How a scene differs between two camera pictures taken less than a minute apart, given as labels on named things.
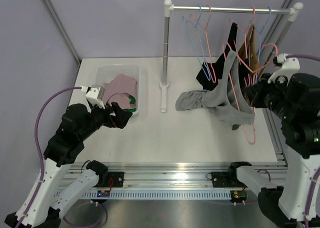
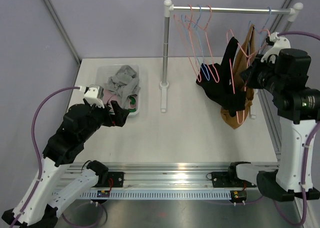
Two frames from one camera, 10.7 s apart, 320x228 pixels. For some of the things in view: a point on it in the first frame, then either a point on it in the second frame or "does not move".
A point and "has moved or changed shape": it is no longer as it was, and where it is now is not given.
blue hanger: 207,77 does not move
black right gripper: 255,92 → 252,72
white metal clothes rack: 293,11 does not move
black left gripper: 119,120 does not move
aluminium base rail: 180,175 does not move
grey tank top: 225,99 → 125,83
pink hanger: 246,130 → 188,27
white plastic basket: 105,73 does not move
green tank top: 132,102 does not move
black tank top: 210,75 has moved or changed shape
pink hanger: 245,32 → 232,74
